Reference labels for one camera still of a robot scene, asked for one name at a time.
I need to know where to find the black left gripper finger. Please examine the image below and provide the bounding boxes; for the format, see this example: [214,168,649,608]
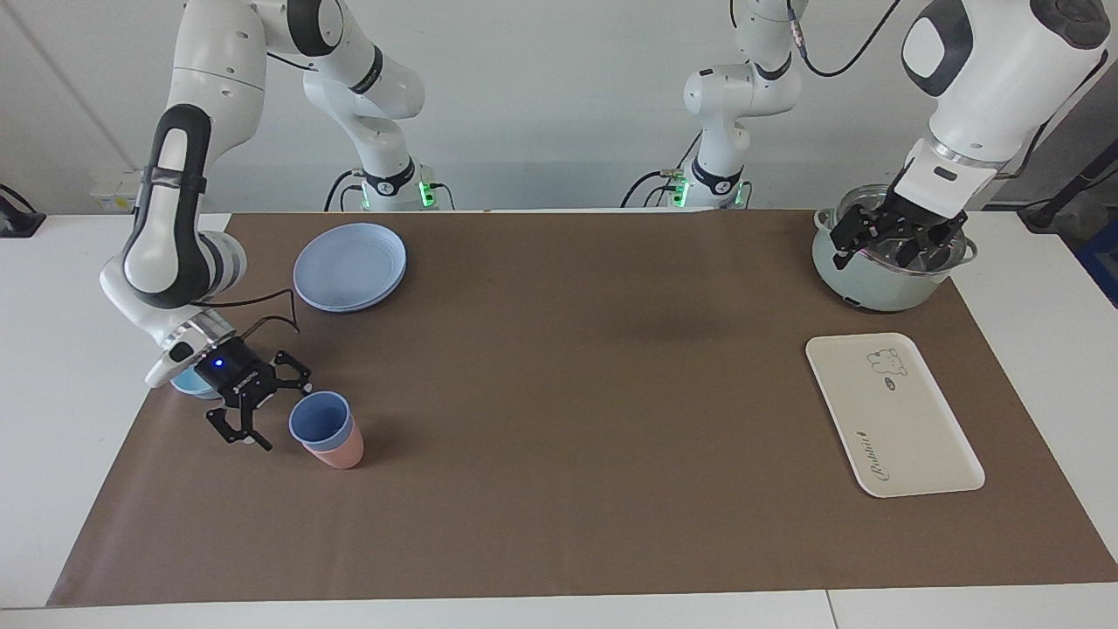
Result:
[830,205,883,270]
[898,229,969,267]

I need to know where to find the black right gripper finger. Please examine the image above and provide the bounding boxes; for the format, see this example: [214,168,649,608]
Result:
[207,393,273,452]
[273,351,313,394]

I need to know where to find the blue plastic cup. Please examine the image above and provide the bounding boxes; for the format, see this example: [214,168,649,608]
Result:
[289,391,355,453]

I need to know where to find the pink plastic cup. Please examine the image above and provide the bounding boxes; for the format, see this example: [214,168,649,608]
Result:
[301,419,365,470]

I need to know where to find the cream rectangular tray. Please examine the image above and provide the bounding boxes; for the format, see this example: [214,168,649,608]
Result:
[805,332,986,499]

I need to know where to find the blue plastic bowl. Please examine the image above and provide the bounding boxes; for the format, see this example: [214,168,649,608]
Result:
[169,367,224,401]

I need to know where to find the pale green cooking pot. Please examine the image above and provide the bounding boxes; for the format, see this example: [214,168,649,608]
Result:
[812,183,977,313]

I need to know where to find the blue plastic plate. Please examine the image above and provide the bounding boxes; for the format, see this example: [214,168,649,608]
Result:
[293,223,408,314]

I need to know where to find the black stand leg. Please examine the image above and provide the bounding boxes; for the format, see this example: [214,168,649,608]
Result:
[1018,140,1118,233]

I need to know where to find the blue crate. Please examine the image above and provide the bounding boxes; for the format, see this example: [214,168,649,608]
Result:
[1074,218,1118,308]

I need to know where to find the brown table mat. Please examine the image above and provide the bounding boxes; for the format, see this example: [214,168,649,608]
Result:
[48,210,1118,608]

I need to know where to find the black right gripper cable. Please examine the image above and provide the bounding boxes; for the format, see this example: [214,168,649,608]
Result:
[194,288,300,340]

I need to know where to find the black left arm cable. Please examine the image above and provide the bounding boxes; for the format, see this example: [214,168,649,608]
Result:
[784,0,902,79]

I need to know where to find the black right base cables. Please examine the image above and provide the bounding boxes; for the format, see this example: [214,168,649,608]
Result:
[324,169,456,212]

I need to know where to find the black base cables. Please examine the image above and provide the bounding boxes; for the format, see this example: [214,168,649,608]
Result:
[621,129,752,210]
[324,169,456,212]

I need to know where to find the black left base cables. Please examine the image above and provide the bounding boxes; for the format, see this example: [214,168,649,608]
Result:
[621,129,752,210]

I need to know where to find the white wall socket box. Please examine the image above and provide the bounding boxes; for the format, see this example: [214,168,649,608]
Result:
[92,170,148,213]

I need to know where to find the black clamp mount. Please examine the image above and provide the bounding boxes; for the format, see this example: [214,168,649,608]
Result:
[0,184,46,238]

